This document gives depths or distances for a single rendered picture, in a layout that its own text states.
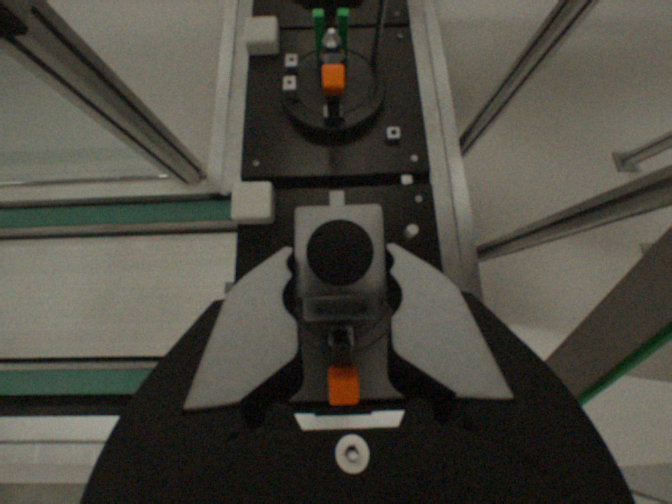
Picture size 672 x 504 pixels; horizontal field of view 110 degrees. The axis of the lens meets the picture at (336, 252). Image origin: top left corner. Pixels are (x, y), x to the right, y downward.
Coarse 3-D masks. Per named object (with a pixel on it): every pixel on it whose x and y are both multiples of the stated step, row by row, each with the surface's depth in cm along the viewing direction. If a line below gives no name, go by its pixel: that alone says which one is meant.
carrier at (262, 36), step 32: (384, 0) 24; (256, 32) 33; (288, 32) 35; (320, 32) 28; (352, 32) 35; (384, 32) 35; (256, 64) 34; (288, 64) 30; (320, 64) 28; (352, 64) 31; (384, 64) 34; (416, 64) 34; (256, 96) 33; (288, 96) 30; (320, 96) 30; (352, 96) 30; (384, 96) 30; (416, 96) 33; (256, 128) 32; (288, 128) 32; (320, 128) 30; (352, 128) 30; (384, 128) 32; (416, 128) 32; (256, 160) 31; (288, 160) 31; (320, 160) 31; (352, 160) 31; (384, 160) 31; (416, 160) 31
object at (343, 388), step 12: (336, 336) 22; (348, 336) 22; (336, 348) 17; (348, 348) 17; (336, 360) 17; (348, 360) 17; (336, 372) 17; (348, 372) 16; (336, 384) 16; (348, 384) 16; (336, 396) 16; (348, 396) 16
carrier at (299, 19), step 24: (264, 0) 37; (288, 0) 37; (312, 0) 37; (336, 0) 36; (360, 0) 36; (288, 24) 36; (312, 24) 35; (336, 24) 35; (360, 24) 35; (384, 24) 35; (408, 24) 35
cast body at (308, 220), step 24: (336, 192) 16; (312, 216) 12; (336, 216) 12; (360, 216) 12; (312, 240) 11; (336, 240) 11; (360, 240) 11; (312, 264) 10; (336, 264) 10; (360, 264) 10; (384, 264) 11; (312, 288) 11; (336, 288) 11; (360, 288) 11; (384, 288) 11; (312, 312) 14; (336, 312) 14; (360, 312) 14
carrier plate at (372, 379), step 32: (288, 192) 30; (320, 192) 30; (352, 192) 30; (384, 192) 30; (416, 192) 30; (256, 224) 29; (288, 224) 29; (384, 224) 29; (416, 224) 29; (256, 256) 28; (416, 256) 28; (320, 352) 26; (352, 352) 26; (384, 352) 26; (320, 384) 25; (384, 384) 25
